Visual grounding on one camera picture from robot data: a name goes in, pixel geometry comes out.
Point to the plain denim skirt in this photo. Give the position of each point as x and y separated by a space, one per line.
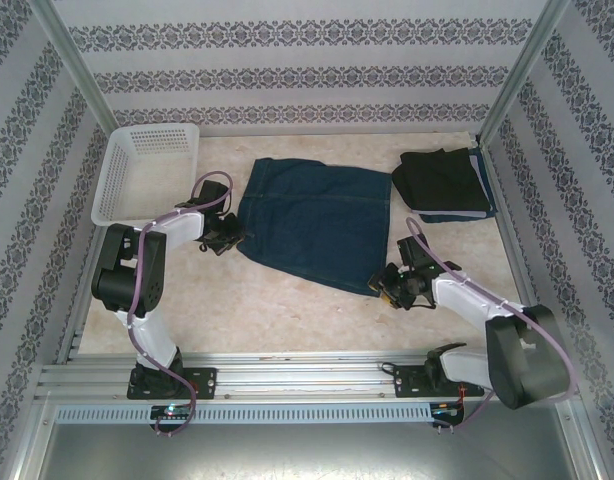
312 225

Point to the black skirt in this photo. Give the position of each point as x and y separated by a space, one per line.
437 180

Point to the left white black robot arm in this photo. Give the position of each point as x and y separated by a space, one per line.
184 227

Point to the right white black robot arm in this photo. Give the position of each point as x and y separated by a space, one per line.
457 295

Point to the white plastic basket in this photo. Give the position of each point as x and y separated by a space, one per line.
147 165

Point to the grey sheet metal panel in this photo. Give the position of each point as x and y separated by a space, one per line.
307 450

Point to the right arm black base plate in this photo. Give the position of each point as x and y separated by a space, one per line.
409 382

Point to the aluminium mounting rail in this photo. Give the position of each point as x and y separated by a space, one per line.
307 372

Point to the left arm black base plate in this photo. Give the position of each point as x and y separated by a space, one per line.
202 382

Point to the aluminium frame post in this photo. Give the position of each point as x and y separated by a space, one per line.
533 50
72 50

